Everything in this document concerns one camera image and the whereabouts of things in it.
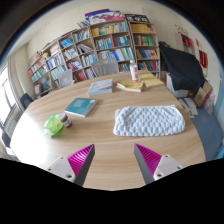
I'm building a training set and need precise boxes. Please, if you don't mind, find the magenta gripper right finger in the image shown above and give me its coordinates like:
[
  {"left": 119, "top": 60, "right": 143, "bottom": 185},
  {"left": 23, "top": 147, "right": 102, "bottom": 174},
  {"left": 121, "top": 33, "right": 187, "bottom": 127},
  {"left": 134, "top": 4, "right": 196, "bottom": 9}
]
[{"left": 134, "top": 143, "right": 182, "bottom": 184}]

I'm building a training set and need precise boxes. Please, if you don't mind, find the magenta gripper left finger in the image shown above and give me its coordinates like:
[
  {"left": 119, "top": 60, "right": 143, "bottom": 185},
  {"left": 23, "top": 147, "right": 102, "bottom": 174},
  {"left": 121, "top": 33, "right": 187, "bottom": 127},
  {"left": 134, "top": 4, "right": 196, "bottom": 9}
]
[{"left": 47, "top": 144, "right": 95, "bottom": 186}]

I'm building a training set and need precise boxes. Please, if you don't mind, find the white textured towel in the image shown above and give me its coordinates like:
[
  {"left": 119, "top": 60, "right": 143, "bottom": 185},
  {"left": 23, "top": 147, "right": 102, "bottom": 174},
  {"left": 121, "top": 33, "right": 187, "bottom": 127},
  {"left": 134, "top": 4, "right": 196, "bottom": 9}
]
[{"left": 113, "top": 105, "right": 185, "bottom": 137}]

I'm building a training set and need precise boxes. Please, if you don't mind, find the green plastic bag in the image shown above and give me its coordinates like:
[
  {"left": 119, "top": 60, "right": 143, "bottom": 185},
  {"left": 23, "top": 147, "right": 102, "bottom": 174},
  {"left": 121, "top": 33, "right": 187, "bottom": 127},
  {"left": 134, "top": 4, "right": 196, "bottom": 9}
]
[{"left": 43, "top": 114, "right": 63, "bottom": 136}]

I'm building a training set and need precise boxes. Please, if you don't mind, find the teal book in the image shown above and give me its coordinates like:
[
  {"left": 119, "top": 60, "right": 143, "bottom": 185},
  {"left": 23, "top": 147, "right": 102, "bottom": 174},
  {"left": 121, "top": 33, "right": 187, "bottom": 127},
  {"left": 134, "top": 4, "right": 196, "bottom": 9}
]
[{"left": 65, "top": 98, "right": 98, "bottom": 117}]

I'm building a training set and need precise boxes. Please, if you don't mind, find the white box on floor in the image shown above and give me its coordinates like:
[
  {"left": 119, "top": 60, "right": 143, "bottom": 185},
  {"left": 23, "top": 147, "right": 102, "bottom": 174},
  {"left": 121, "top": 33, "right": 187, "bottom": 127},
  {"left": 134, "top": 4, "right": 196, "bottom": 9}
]
[{"left": 166, "top": 73, "right": 188, "bottom": 98}]

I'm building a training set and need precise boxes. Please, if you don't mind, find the yellow open book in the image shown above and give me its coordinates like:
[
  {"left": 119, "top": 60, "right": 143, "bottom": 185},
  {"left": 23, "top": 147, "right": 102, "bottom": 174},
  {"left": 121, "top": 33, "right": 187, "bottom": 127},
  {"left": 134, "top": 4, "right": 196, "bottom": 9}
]
[{"left": 117, "top": 81, "right": 143, "bottom": 92}]

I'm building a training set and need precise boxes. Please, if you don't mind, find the dark blue chair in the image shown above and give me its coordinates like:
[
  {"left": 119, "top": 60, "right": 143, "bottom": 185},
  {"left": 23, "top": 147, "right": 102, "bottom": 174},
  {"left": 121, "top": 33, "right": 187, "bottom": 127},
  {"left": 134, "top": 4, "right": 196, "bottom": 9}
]
[{"left": 20, "top": 93, "right": 33, "bottom": 109}]

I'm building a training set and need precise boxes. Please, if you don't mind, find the grey book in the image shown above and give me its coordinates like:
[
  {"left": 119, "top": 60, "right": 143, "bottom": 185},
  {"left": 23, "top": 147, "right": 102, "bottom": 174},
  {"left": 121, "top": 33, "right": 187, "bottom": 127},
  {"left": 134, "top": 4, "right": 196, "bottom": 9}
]
[{"left": 87, "top": 79, "right": 113, "bottom": 96}]

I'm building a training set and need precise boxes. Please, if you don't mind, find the yellow notebook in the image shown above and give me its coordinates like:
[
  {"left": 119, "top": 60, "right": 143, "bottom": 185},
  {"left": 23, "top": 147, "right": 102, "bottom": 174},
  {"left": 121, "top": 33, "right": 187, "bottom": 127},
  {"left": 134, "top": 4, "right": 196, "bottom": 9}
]
[{"left": 139, "top": 73, "right": 163, "bottom": 88}]

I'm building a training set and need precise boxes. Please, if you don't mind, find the grey chair left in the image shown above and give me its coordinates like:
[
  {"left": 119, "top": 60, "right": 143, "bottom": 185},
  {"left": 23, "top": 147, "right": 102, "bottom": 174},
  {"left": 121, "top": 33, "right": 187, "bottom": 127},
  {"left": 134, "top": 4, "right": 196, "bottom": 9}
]
[{"left": 58, "top": 69, "right": 74, "bottom": 88}]

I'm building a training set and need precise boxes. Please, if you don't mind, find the cardboard box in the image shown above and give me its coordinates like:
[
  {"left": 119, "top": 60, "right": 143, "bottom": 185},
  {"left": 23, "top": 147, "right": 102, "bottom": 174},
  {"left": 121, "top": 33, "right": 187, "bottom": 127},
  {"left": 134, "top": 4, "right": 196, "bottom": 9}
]
[{"left": 194, "top": 81, "right": 213, "bottom": 108}]

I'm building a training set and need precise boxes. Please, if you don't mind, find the black cloth covered object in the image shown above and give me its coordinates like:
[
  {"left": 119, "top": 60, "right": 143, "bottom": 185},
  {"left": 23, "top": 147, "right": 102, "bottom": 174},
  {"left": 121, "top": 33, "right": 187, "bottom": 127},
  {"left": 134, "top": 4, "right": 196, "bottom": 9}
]
[{"left": 159, "top": 41, "right": 206, "bottom": 91}]

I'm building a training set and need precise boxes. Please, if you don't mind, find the white plastic bottle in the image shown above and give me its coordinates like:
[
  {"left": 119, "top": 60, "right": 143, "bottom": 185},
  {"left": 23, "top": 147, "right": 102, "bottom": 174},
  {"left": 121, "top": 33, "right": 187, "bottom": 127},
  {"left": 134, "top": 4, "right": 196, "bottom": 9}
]
[{"left": 130, "top": 60, "right": 139, "bottom": 82}]

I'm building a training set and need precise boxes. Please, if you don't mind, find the grey mesh office chair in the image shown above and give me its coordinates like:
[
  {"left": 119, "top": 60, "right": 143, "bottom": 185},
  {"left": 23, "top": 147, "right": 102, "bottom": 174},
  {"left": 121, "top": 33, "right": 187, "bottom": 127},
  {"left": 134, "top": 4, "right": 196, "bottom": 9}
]
[{"left": 91, "top": 57, "right": 119, "bottom": 76}]

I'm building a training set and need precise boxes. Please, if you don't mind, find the wooden bookshelf with books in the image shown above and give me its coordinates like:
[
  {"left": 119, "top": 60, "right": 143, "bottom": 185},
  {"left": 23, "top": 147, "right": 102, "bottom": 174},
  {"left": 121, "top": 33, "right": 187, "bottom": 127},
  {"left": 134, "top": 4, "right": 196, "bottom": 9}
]
[{"left": 28, "top": 18, "right": 160, "bottom": 94}]

